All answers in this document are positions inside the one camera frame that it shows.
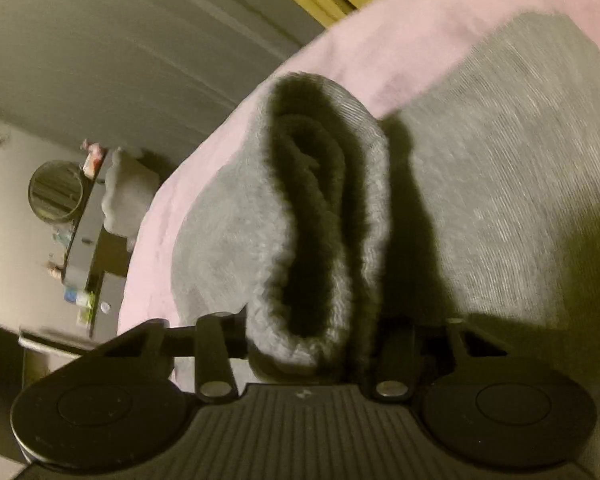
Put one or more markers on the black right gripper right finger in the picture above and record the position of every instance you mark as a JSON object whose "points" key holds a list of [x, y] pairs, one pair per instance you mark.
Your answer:
{"points": [[408, 357]]}

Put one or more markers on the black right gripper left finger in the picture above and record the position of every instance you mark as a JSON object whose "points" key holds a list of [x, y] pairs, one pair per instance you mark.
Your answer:
{"points": [[212, 342]]}

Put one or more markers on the grey sweatpants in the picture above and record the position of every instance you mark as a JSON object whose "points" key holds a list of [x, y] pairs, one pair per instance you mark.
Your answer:
{"points": [[512, 417]]}

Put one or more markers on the grey dresser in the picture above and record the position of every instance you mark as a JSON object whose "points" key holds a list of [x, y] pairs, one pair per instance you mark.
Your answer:
{"points": [[95, 265]]}

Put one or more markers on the grey curtain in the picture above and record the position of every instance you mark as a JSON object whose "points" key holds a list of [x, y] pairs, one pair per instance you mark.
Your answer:
{"points": [[159, 75]]}

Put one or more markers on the pink plush blanket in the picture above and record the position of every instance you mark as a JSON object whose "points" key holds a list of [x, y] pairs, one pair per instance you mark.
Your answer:
{"points": [[380, 50]]}

